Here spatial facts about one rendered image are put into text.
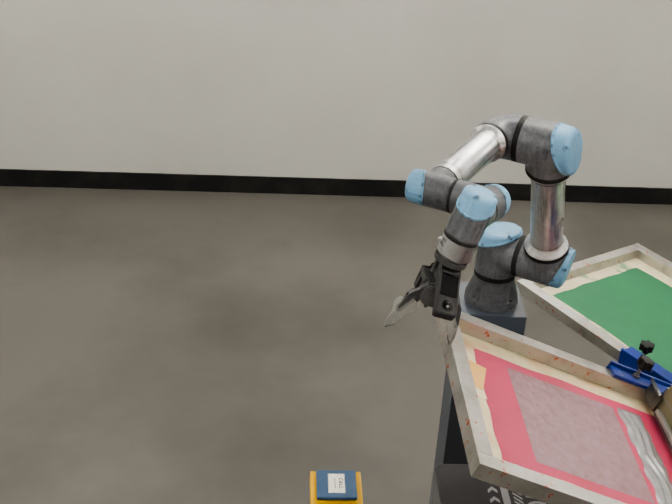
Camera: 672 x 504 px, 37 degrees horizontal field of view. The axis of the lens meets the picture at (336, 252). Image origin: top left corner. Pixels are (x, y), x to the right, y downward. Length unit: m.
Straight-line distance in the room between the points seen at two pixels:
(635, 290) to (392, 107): 2.77
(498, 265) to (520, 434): 0.67
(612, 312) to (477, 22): 2.83
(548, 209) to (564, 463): 0.67
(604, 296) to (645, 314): 0.15
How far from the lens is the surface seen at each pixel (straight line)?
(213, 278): 5.27
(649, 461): 2.47
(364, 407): 4.39
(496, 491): 2.63
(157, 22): 5.86
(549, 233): 2.64
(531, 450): 2.21
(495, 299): 2.82
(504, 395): 2.34
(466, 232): 2.02
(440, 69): 5.95
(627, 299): 3.52
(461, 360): 2.28
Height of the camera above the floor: 2.68
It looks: 29 degrees down
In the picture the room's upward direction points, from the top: 3 degrees clockwise
